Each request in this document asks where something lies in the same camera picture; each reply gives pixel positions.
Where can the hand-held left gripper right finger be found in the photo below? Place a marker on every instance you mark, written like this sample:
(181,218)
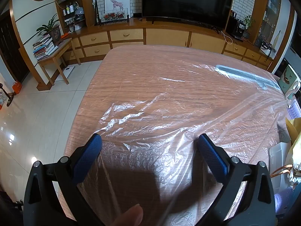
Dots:
(214,157)

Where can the small black box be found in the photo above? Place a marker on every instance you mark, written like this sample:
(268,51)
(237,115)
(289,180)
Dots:
(137,15)

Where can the wooden side table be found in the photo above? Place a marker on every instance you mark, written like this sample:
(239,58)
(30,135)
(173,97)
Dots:
(58,49)

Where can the clear plastic table cover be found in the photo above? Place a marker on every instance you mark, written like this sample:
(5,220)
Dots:
(145,70)

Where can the person's left hand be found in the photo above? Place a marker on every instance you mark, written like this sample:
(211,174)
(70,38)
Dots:
(129,216)

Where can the grey helmet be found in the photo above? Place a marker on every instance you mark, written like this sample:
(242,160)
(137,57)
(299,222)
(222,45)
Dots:
(79,14)

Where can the white storage box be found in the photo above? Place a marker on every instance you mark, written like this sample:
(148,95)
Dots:
(295,169)

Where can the translucent white plastic case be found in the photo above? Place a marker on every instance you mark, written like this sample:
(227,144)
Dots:
(279,153)

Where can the wooden wall cabinet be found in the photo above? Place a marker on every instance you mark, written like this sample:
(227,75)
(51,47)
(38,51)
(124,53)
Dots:
(164,36)

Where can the purple cloth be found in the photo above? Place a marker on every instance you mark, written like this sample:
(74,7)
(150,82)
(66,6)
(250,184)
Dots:
(283,200)

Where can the white floor scale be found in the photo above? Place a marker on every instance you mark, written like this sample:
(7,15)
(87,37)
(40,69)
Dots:
(68,71)

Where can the black flat-screen television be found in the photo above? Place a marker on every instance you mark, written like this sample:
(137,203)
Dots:
(188,2)

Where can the giraffe picture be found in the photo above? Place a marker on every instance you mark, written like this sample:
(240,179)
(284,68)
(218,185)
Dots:
(115,2)

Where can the black and white bag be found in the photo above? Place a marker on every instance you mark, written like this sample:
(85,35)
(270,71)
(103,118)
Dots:
(267,47)

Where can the teal patterned mug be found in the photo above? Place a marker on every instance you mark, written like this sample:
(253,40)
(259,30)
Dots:
(288,80)

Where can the row of small bottles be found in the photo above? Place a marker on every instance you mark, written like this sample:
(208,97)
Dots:
(68,9)

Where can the black floor stand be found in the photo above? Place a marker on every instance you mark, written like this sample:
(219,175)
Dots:
(9,98)

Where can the small green potted plant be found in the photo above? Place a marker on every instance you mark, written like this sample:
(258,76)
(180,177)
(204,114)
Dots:
(248,23)

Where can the yellow paper envelope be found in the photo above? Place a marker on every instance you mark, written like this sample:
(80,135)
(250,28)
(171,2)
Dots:
(294,128)

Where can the framed red flower picture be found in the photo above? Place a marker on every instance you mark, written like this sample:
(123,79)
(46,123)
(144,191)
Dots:
(112,16)

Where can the black coffee machine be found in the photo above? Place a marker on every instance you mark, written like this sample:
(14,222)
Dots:
(239,29)

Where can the potted plant in dark pot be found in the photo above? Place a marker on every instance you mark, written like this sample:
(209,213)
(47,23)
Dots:
(55,34)

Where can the dark wooden door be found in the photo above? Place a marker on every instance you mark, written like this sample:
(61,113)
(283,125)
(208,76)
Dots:
(13,49)

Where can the orange bag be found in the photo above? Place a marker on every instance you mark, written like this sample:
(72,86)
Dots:
(17,88)

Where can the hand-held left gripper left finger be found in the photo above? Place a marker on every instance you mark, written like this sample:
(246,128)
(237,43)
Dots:
(88,160)

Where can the purple hair roller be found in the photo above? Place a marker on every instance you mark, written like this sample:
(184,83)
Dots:
(295,110)

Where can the stack of books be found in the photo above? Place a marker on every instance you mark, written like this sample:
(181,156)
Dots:
(44,48)

